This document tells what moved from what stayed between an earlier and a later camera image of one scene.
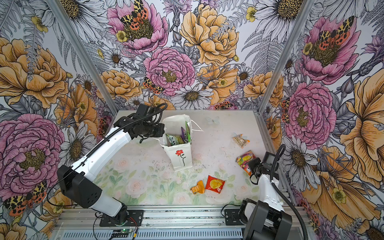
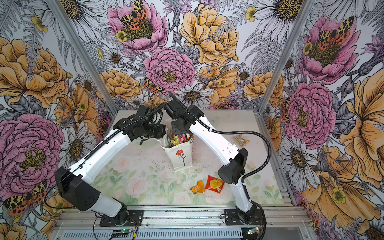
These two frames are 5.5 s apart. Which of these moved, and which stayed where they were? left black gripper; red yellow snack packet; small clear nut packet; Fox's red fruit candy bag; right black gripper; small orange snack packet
Moved: Fox's red fruit candy bag; right black gripper
Stayed: red yellow snack packet; small clear nut packet; small orange snack packet; left black gripper
